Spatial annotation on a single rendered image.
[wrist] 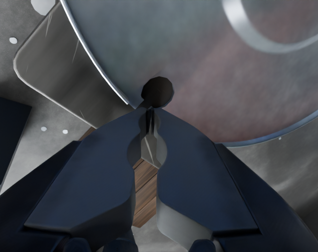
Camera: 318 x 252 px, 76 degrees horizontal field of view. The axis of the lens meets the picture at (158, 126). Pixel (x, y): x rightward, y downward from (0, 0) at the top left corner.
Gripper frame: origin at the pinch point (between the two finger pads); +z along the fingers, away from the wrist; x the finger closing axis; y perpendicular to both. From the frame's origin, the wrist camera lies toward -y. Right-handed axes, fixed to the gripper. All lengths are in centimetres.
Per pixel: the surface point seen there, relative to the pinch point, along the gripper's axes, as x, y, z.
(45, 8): -10.6, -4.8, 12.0
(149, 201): -1, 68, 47
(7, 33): -52, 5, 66
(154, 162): 0.3, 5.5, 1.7
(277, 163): 106, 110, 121
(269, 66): 8.7, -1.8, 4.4
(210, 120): 4.6, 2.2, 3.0
